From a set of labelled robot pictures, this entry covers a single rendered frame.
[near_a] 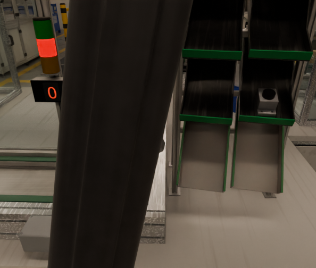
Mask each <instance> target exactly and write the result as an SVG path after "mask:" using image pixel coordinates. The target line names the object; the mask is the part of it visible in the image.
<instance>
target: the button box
mask: <svg viewBox="0 0 316 268"><path fill-rule="evenodd" d="M51 219H52V216H50V215H31V216H30V217H29V218H28V220H27V222H26V223H25V225H24V227H23V228H22V230H21V232H20V233H19V239H20V242H21V245H22V248H23V251H24V252H49V240H50V232H51Z"/></svg>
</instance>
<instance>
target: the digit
mask: <svg viewBox="0 0 316 268"><path fill-rule="evenodd" d="M42 84H43V89H44V94H45V99H46V101H61V98H60V92H59V87H58V83H57V82H42Z"/></svg>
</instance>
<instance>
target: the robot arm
mask: <svg viewBox="0 0 316 268"><path fill-rule="evenodd" d="M192 4H193V0H69V12H68V25H67V32H66V46H65V58H64V71H63V84H62V97H61V109H60V122H59V135H58V142H57V156H56V168H55V181H54V194H53V207H52V219H51V232H50V240H49V252H48V266H47V268H134V266H135V261H136V257H137V252H138V247H139V242H140V238H141V235H142V230H143V225H144V221H145V216H146V211H147V207H148V201H149V197H150V194H151V189H152V184H153V180H154V175H155V170H156V166H157V161H158V157H159V153H160V148H161V143H162V139H163V134H164V129H165V125H166V121H167V117H168V112H169V107H170V103H171V98H172V93H173V89H174V84H175V81H176V76H177V71H178V66H179V62H180V57H181V52H182V48H183V45H184V40H185V35H186V31H187V26H188V21H189V17H190V12H191V9H192Z"/></svg>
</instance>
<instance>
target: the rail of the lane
mask: <svg viewBox="0 0 316 268"><path fill-rule="evenodd" d="M52 207H53V203H25V202H0V240H20V239H19V233H20V232H21V230H22V228H23V227H24V225H25V223H26V222H27V220H28V218H29V217H30V216H31V215H50V216H52ZM165 224H166V206H163V205H148V207H147V211H146V216H145V221H144V225H143V230H142V235H141V238H140V242H139V243H140V244H165Z"/></svg>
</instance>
